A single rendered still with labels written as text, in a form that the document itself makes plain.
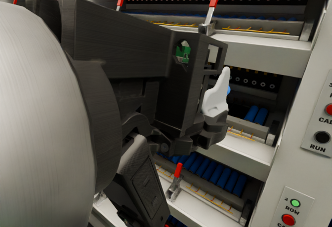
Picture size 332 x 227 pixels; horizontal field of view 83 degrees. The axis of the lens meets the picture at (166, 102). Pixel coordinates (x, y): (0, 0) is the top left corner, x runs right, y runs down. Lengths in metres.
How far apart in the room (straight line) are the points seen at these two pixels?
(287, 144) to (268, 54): 0.15
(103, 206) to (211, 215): 0.40
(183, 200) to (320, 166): 0.30
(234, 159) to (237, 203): 0.14
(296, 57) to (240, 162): 0.20
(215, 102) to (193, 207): 0.36
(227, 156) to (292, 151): 0.11
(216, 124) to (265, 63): 0.23
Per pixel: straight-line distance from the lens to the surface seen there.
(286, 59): 0.36
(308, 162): 0.38
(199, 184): 0.53
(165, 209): 0.18
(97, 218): 0.88
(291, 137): 0.37
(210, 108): 0.18
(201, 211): 0.52
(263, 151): 0.41
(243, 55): 0.37
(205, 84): 0.16
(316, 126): 0.36
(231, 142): 0.40
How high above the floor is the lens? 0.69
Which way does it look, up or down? 14 degrees down
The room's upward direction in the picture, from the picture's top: 10 degrees clockwise
